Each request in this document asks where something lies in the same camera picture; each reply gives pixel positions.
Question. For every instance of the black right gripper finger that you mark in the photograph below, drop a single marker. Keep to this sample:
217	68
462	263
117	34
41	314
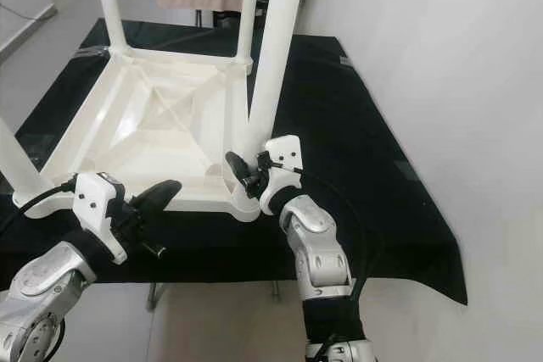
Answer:
241	169

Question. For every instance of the grey metal table leg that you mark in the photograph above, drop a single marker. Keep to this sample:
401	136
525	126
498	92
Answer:
153	297
276	290

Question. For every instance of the white plastic table top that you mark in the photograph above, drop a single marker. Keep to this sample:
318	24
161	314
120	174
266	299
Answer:
153	116

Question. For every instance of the clear adhesive tape strip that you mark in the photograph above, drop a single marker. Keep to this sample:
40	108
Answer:
345	61
405	170
30	150
92	51

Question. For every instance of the black wooden stool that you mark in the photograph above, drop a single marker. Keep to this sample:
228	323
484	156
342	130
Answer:
225	16

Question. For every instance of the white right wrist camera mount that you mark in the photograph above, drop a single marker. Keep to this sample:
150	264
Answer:
284	158

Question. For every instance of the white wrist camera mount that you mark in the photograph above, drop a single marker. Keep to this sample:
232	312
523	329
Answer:
97	205
284	158

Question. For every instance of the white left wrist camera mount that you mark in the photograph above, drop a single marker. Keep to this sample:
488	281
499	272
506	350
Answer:
97	205

